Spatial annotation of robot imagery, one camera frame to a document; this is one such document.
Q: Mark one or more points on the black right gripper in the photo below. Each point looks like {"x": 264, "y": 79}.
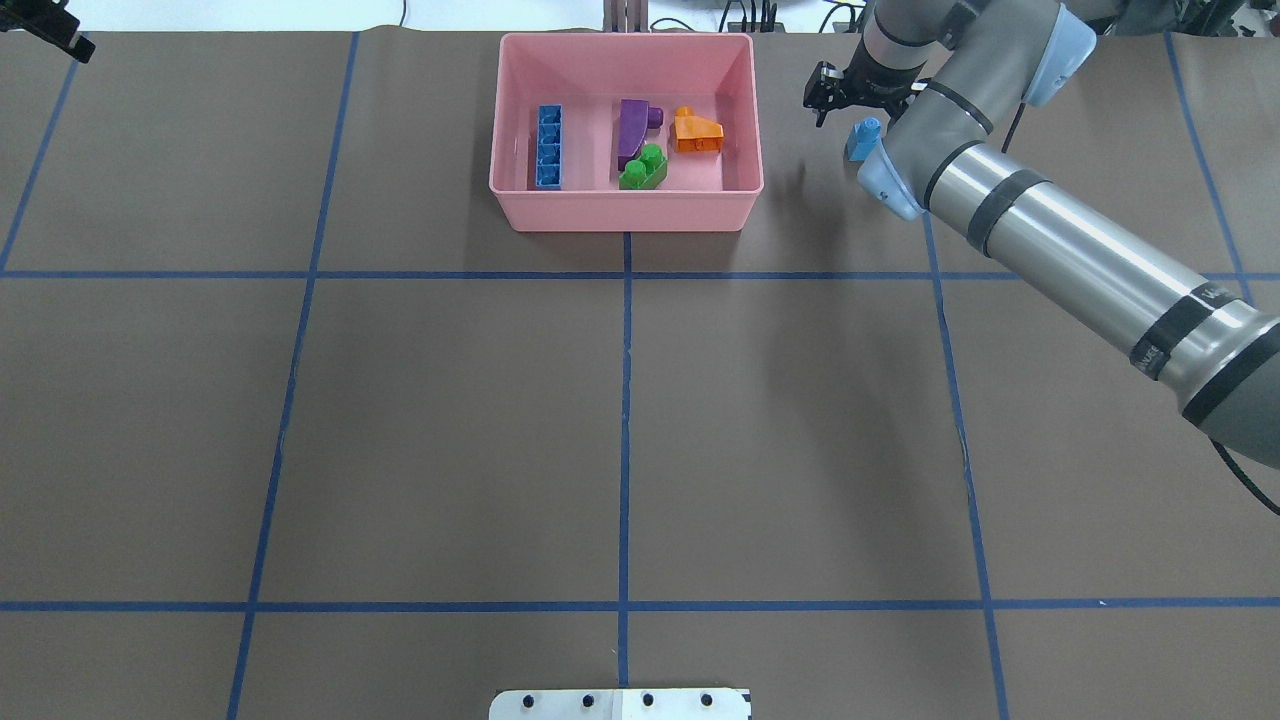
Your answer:
{"x": 851, "y": 88}

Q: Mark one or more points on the small light blue block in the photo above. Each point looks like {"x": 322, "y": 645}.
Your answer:
{"x": 863, "y": 139}

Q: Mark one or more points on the orange toy block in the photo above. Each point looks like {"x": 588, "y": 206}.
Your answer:
{"x": 692, "y": 132}

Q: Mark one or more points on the green toy block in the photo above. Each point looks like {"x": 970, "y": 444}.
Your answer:
{"x": 648, "y": 171}

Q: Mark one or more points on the purple toy block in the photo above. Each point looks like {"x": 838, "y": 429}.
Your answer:
{"x": 639, "y": 121}

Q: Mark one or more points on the long blue toy block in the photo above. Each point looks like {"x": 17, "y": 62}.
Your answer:
{"x": 548, "y": 155}

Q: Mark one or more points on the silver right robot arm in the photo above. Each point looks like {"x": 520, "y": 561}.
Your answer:
{"x": 945, "y": 71}

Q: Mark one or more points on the pink plastic box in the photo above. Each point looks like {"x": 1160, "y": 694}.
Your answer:
{"x": 588, "y": 74}

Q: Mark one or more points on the upper black relay board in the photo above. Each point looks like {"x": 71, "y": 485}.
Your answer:
{"x": 755, "y": 17}

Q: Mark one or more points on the black office chair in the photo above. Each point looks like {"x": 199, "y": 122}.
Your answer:
{"x": 1247, "y": 19}

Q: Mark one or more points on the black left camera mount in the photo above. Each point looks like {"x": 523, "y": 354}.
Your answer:
{"x": 51, "y": 22}

